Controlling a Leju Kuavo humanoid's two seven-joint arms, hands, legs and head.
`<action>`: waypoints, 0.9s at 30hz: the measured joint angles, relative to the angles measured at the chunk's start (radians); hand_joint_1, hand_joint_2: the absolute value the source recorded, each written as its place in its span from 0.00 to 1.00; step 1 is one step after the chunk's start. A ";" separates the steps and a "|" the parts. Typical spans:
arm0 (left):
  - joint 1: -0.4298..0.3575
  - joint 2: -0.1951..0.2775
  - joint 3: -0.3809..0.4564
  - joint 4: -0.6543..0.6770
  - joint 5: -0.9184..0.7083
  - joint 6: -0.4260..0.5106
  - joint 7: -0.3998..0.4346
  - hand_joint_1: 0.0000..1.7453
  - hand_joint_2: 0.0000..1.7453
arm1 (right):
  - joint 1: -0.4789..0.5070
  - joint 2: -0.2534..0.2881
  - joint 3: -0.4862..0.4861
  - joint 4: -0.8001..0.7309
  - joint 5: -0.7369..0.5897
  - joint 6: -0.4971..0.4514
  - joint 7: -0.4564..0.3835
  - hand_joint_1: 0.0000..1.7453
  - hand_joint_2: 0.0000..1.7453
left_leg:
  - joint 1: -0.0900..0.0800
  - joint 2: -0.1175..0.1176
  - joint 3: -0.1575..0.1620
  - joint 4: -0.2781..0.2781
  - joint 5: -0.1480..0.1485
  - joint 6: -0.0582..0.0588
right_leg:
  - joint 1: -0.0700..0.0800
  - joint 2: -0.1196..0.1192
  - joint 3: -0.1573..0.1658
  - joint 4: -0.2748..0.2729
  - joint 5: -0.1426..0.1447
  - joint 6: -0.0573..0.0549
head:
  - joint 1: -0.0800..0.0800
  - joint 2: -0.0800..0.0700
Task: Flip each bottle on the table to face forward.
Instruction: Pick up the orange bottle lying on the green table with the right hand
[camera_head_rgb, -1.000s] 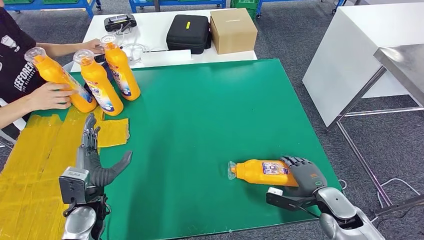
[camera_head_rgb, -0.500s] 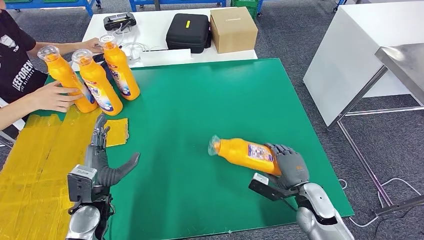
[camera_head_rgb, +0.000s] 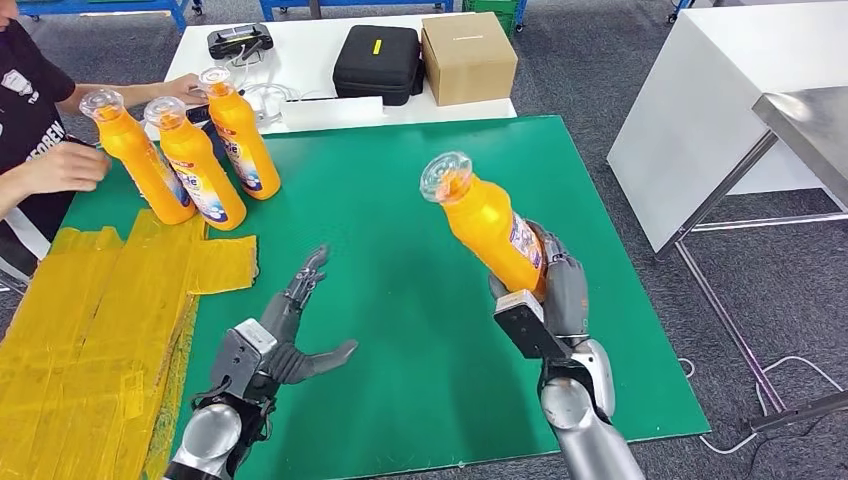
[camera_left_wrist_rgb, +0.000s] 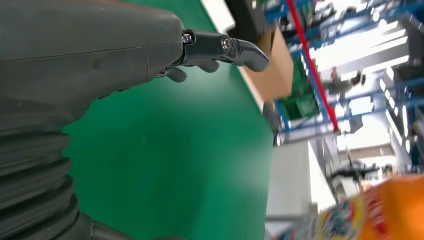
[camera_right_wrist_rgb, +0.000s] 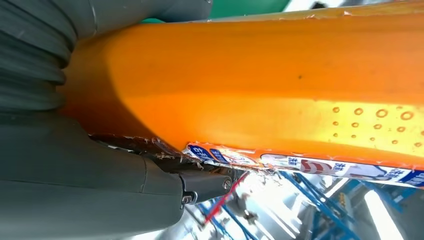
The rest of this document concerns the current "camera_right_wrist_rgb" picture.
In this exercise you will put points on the green table mat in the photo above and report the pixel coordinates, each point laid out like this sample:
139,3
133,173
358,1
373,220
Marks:
245,8

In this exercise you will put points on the long ceiling light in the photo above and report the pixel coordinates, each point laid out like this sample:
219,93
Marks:
382,215

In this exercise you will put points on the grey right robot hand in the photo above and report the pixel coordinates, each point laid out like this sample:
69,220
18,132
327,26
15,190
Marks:
82,185

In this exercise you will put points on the red pole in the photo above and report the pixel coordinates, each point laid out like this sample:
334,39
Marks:
225,198

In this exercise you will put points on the blue steel rack frame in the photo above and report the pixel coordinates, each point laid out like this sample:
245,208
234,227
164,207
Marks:
318,205

